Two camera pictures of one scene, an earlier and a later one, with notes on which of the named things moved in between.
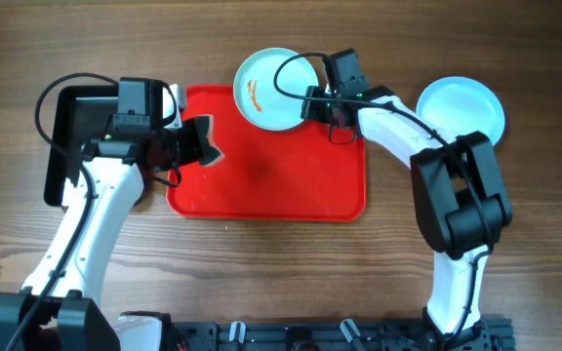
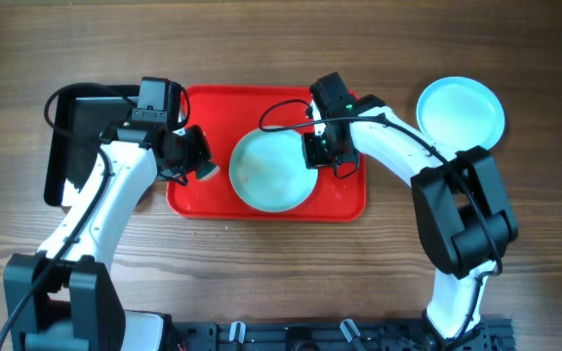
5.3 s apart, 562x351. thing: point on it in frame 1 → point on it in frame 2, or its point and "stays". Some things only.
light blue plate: [267, 88] → [268, 172]
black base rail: [351, 335] stays
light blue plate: [461, 106] stays
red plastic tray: [295, 175] stays
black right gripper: [311, 104] → [313, 152]
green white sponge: [213, 155] → [207, 171]
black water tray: [80, 113] stays
